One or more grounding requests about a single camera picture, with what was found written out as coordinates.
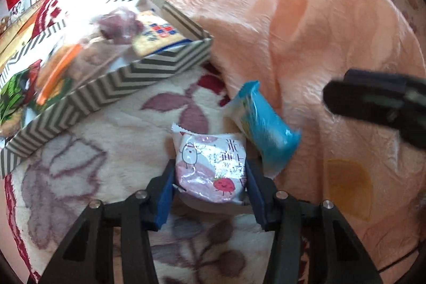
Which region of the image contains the white and pink snack packet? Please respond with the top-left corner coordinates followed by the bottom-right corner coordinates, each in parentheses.
top-left (171, 124), bottom-right (251, 206)

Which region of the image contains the floral plush blanket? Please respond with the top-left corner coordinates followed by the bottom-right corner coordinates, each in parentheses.
top-left (0, 0), bottom-right (333, 284)

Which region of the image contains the clear bag of brown snacks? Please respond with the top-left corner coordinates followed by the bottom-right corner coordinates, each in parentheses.
top-left (71, 38), bottom-right (134, 78)

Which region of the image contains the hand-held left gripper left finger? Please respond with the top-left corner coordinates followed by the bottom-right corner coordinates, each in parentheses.
top-left (35, 166), bottom-right (177, 284)

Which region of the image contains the purple snack packet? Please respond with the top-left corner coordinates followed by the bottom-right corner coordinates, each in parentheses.
top-left (91, 6), bottom-right (145, 45)

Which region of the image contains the green snack packet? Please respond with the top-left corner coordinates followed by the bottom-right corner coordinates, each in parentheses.
top-left (0, 68), bottom-right (32, 125)

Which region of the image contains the red candy packet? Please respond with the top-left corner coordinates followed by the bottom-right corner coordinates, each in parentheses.
top-left (27, 58), bottom-right (43, 87)

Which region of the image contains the wooden coffee table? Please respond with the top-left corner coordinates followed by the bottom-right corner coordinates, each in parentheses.
top-left (0, 5), bottom-right (37, 52)

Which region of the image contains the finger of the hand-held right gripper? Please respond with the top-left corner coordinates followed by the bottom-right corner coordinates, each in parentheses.
top-left (344, 69), bottom-right (426, 95)
top-left (322, 79), bottom-right (426, 149)

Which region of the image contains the yellow and blue cracker packet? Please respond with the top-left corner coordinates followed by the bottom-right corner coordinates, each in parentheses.
top-left (131, 9), bottom-right (194, 57)

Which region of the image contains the round golden pastry packet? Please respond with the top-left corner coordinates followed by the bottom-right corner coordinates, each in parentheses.
top-left (0, 106), bottom-right (25, 136)

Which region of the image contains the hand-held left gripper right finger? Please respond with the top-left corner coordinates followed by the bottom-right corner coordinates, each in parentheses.
top-left (244, 160), bottom-right (383, 284)

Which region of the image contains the light blue snack packet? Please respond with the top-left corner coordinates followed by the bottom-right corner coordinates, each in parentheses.
top-left (224, 81), bottom-right (302, 180)

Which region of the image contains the striped cardboard box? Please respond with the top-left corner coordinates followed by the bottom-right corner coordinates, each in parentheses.
top-left (0, 0), bottom-right (214, 179)

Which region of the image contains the peach blanket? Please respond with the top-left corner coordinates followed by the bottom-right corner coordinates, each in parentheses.
top-left (146, 0), bottom-right (426, 271)

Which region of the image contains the long brown cracker packet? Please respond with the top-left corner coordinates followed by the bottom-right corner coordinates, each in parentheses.
top-left (35, 44), bottom-right (110, 105)

